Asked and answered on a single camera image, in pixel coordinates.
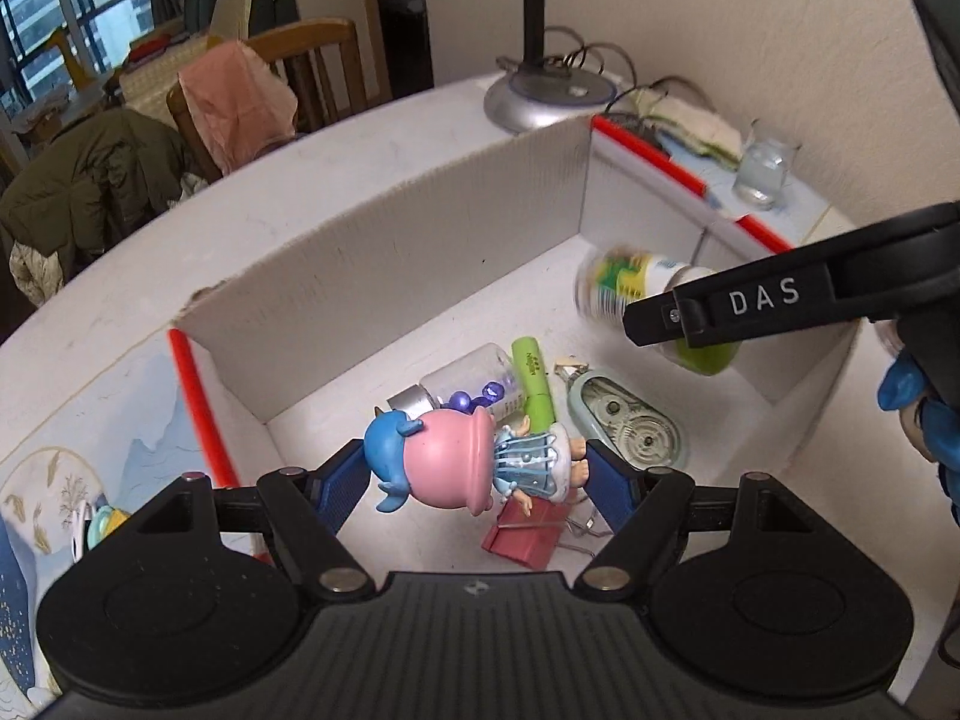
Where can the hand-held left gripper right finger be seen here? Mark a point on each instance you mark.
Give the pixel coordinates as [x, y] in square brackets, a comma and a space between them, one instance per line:
[611, 487]

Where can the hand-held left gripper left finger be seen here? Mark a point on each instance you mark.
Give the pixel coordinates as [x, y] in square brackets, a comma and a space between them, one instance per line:
[341, 487]

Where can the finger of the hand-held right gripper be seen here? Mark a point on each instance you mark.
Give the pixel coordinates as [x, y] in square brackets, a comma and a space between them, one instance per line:
[652, 322]

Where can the clear jar green lid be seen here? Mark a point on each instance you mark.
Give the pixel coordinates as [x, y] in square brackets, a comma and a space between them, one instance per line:
[622, 281]

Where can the correction tape dispenser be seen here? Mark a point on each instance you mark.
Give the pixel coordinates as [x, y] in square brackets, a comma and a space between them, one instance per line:
[630, 427]

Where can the pink binder clip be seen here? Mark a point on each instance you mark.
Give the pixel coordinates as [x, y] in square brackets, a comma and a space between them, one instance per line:
[525, 536]

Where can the pink hat doll figurine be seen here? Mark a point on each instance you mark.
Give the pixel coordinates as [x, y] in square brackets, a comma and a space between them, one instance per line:
[450, 457]

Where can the green highlighter pen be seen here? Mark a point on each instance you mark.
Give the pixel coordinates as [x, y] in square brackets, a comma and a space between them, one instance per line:
[534, 382]

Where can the clear bottle silver cap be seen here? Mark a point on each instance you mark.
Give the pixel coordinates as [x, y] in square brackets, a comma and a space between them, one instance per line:
[465, 375]

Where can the small teal toy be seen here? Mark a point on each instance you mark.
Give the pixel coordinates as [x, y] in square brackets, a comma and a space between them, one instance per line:
[112, 521]

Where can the red cardboard box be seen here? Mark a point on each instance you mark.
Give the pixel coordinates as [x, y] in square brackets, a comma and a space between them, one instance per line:
[420, 240]

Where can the white-framed sunglasses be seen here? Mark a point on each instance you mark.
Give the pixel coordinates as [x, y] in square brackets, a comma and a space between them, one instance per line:
[79, 532]

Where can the person's right hand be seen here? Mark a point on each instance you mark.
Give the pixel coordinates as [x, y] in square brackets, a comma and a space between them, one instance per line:
[900, 386]

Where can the clear drinking glass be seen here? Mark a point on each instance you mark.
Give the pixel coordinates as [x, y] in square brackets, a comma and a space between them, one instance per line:
[761, 172]

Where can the green white folded cloth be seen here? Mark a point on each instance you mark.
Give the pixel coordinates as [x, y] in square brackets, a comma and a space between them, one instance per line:
[697, 127]

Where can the white desk lamp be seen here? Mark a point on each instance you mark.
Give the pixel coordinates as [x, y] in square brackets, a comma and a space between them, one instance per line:
[540, 101]

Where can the olive green jacket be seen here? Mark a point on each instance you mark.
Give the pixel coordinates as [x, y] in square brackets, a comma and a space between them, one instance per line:
[82, 180]

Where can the pink cloth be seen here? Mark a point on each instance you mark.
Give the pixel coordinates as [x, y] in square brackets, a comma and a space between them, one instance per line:
[232, 97]

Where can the wooden slat-back chair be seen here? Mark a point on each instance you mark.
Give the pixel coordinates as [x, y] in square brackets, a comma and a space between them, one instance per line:
[330, 52]

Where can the red cushion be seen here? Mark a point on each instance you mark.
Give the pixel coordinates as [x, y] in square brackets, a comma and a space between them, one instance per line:
[154, 45]

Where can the dark green sofa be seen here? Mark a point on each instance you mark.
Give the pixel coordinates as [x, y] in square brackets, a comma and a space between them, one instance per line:
[270, 4]

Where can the cream sofa throw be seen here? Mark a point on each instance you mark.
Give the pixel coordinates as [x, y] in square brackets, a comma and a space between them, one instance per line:
[232, 4]

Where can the yellow giraffe figure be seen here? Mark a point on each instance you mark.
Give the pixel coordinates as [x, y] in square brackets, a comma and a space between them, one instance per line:
[71, 60]

